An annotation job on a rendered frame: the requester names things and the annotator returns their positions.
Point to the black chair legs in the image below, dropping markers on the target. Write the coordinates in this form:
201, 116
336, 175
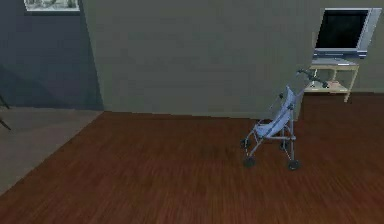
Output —
3, 113

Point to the blue baby stroller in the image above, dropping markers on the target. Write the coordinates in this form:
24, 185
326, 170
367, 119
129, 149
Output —
278, 123

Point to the grey television set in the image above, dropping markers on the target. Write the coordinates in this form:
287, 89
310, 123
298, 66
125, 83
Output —
341, 30

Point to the pale wooden tv stand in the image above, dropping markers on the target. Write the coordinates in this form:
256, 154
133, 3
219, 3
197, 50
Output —
350, 78

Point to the white framed wall picture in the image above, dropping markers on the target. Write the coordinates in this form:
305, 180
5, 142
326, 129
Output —
51, 4

